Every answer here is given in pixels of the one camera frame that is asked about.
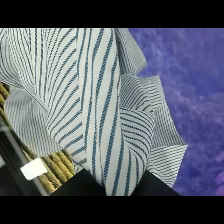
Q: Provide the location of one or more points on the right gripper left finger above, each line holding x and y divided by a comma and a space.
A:
83, 186

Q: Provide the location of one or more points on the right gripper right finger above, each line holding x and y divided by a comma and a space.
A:
151, 186

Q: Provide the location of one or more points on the white blue striped shirt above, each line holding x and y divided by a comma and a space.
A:
96, 100

